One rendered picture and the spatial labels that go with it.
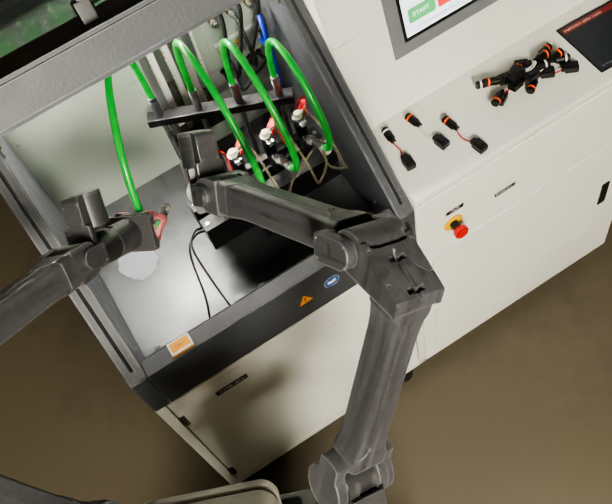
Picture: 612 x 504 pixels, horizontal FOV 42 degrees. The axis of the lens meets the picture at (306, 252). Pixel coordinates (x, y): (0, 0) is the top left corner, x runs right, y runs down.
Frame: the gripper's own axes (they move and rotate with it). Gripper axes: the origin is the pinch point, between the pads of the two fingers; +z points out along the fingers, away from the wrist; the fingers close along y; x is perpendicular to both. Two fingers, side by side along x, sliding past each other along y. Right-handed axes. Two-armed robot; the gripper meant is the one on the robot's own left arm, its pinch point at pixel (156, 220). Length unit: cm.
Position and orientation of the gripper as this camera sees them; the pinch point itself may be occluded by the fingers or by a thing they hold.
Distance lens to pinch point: 150.5
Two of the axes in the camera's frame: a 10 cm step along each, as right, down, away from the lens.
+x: 1.7, 9.5, 2.7
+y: -9.1, 0.5, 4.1
